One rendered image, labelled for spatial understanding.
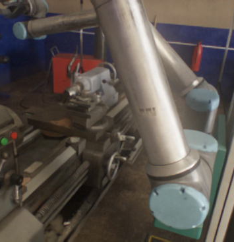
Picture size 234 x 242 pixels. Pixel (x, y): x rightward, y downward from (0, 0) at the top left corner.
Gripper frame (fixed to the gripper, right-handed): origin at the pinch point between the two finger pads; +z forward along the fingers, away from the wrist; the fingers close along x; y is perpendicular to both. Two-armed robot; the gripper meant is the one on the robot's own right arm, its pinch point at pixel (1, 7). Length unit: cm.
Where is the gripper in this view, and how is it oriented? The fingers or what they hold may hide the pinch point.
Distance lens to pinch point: 158.0
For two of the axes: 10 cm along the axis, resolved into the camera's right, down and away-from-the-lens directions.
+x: -7.4, 4.4, 5.1
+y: 5.6, 8.2, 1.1
